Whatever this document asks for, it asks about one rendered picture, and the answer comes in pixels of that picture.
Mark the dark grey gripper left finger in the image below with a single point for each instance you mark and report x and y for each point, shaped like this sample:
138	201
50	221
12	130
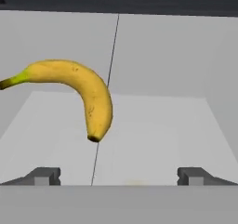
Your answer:
46	173

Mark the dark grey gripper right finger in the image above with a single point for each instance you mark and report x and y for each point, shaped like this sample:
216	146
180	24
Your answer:
192	173

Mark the yellow banana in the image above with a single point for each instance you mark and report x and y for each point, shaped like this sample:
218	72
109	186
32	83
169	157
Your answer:
89	88

